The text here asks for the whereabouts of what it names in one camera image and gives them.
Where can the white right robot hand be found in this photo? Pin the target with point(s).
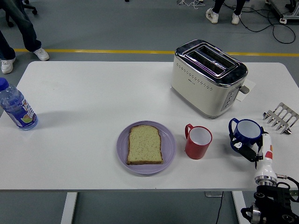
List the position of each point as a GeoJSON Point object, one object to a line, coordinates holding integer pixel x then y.
{"type": "Point", "coordinates": [265, 168]}

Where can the blue enamel cup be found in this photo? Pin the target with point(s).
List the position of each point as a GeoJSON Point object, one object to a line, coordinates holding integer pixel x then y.
{"type": "Point", "coordinates": [247, 130]}

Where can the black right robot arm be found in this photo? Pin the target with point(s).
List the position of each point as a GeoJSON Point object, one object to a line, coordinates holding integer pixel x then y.
{"type": "Point", "coordinates": [275, 205]}

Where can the red enamel cup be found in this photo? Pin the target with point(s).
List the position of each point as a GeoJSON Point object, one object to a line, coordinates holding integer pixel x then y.
{"type": "Point", "coordinates": [196, 150]}

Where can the bread slice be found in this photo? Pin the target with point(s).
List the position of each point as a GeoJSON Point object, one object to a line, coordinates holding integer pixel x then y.
{"type": "Point", "coordinates": [144, 147]}

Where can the white table leg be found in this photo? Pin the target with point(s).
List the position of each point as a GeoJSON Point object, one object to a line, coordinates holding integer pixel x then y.
{"type": "Point", "coordinates": [69, 207]}
{"type": "Point", "coordinates": [238, 200]}

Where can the grey table control box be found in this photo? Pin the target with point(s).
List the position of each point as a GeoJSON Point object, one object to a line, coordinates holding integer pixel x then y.
{"type": "Point", "coordinates": [213, 194]}

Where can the metal toast rack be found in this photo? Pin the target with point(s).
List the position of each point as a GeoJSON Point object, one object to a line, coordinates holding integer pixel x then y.
{"type": "Point", "coordinates": [282, 112]}

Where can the white paper card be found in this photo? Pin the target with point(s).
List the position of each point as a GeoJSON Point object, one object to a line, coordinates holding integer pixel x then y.
{"type": "Point", "coordinates": [250, 83]}

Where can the purple plate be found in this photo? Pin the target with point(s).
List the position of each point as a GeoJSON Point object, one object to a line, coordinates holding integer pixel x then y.
{"type": "Point", "coordinates": [169, 144]}

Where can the cream and chrome toaster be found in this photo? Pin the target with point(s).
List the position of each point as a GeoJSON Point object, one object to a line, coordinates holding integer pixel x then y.
{"type": "Point", "coordinates": [198, 88]}

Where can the white power strip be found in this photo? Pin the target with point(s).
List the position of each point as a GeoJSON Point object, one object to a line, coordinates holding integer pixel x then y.
{"type": "Point", "coordinates": [283, 20]}

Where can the person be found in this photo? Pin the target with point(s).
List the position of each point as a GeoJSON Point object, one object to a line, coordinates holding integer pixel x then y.
{"type": "Point", "coordinates": [212, 15]}
{"type": "Point", "coordinates": [25, 28]}

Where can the plastic bottle with blue cap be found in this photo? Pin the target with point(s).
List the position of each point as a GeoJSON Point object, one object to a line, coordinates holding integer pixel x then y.
{"type": "Point", "coordinates": [16, 107]}

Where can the black office chair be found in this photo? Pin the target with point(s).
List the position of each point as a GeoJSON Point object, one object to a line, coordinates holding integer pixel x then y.
{"type": "Point", "coordinates": [32, 9]}

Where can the metal equipment frame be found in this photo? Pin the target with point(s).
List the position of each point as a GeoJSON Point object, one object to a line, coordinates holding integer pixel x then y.
{"type": "Point", "coordinates": [290, 14]}

